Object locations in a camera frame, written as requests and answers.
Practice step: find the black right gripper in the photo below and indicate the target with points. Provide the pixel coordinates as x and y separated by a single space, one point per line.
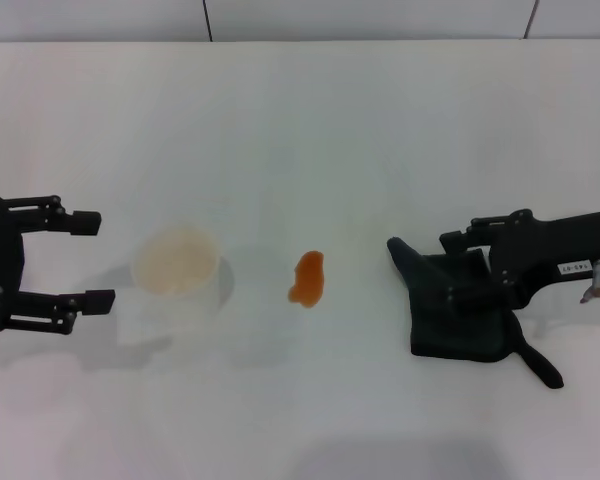
565 255

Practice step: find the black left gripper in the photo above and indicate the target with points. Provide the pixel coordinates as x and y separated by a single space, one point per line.
0 265

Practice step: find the dark blue rag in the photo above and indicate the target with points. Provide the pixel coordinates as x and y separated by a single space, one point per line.
430 320

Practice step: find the white paper cup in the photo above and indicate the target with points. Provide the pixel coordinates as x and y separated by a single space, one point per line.
177 270

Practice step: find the brown water stain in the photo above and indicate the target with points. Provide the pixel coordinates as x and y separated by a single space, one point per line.
307 280

